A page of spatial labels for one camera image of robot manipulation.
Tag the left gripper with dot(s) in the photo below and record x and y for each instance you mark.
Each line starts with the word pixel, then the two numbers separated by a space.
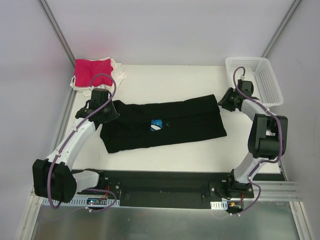
pixel 110 114

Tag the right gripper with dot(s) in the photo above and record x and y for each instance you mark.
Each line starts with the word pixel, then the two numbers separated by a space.
pixel 225 99

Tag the black daisy print t-shirt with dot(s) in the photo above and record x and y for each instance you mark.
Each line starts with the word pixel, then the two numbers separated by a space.
pixel 160 124

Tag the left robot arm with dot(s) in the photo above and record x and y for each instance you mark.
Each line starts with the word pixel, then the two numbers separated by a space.
pixel 53 178

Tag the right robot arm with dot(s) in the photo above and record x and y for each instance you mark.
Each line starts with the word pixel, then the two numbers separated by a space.
pixel 267 138

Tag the white folded t-shirt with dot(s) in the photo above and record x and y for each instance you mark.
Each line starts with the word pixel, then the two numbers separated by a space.
pixel 116 78

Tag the pink folded t-shirt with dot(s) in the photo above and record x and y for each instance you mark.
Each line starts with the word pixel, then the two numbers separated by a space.
pixel 85 70

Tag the white plastic basket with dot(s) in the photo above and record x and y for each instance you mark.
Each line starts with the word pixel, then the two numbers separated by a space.
pixel 259 71

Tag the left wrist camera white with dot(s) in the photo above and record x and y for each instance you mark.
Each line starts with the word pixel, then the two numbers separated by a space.
pixel 101 87

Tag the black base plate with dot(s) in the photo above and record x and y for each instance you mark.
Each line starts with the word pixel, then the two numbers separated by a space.
pixel 160 189

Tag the right white cable duct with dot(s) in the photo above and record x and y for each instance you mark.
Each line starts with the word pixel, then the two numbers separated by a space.
pixel 219 205

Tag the white cable duct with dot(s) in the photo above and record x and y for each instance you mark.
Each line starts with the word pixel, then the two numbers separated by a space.
pixel 91 202
pixel 219 205

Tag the left white cable duct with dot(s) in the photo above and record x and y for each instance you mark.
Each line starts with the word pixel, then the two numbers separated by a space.
pixel 91 202

